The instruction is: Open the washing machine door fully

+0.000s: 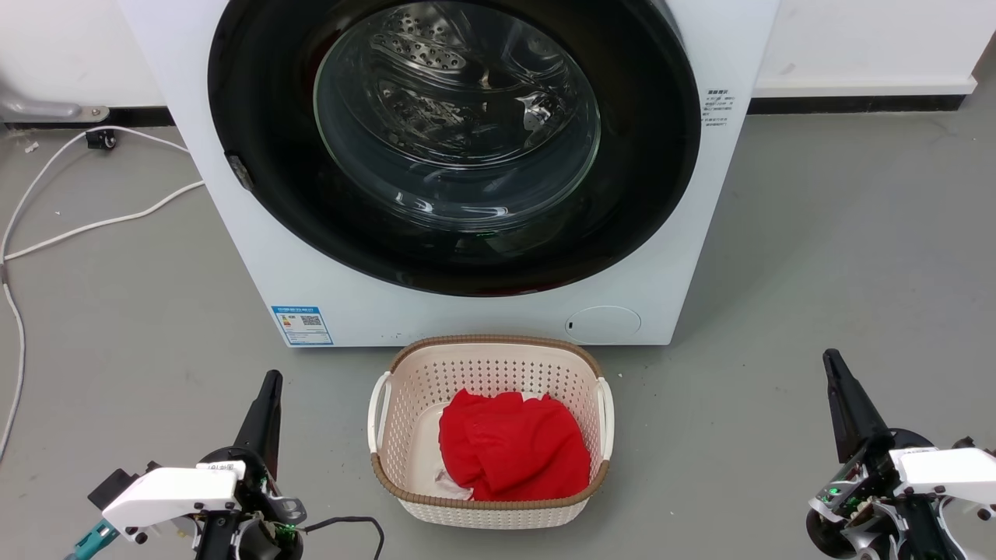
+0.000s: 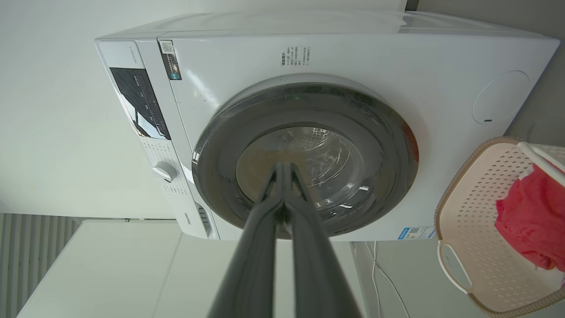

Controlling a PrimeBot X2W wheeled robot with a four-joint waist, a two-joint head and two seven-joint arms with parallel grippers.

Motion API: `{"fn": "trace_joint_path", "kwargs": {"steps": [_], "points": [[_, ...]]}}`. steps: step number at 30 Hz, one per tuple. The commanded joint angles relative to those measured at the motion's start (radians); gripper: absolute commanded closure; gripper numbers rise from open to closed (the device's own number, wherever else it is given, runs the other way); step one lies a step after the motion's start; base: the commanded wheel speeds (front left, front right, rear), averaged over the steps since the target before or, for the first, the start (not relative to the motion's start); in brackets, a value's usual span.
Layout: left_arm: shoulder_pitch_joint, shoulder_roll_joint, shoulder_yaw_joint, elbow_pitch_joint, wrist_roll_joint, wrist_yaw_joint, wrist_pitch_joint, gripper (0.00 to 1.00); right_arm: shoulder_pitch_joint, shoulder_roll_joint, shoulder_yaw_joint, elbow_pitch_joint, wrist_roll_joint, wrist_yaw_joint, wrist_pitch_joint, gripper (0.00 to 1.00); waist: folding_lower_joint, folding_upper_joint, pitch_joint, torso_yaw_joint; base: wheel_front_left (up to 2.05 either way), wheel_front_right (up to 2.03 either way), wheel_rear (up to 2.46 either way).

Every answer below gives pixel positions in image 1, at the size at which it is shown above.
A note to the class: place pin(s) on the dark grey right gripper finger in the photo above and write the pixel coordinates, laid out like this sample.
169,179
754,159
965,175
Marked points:
852,412

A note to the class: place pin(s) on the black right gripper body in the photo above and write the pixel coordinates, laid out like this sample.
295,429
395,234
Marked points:
864,498

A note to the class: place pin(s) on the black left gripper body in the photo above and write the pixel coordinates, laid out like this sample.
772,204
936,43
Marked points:
268,509

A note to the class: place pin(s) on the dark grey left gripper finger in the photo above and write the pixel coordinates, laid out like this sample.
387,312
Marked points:
262,424

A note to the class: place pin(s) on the white front-load washing machine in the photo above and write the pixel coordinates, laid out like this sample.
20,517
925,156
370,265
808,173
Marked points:
233,257

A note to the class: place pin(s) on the black round glass washer door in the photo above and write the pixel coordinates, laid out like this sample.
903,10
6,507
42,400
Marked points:
638,171

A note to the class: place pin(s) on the blue energy label sticker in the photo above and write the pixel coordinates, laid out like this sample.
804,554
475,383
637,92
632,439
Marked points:
302,325

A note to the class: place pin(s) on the cream perforated laundry basket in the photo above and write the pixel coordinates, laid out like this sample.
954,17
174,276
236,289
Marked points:
405,467

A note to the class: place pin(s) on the white cloth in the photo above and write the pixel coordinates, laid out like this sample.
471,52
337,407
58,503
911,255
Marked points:
453,486

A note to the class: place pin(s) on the red garment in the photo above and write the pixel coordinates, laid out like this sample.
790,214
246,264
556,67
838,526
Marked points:
513,451

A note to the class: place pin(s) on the round white filter cover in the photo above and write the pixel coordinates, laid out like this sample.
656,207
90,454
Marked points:
603,323

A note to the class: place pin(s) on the printed text warning sticker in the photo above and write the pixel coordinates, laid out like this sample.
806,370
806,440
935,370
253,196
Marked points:
717,107

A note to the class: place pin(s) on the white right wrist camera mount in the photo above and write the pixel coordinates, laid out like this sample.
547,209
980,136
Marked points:
953,470

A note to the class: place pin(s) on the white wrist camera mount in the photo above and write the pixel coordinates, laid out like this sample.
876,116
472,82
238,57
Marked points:
953,470
175,491

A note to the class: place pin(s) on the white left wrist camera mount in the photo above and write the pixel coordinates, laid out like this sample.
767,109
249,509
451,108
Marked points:
175,491

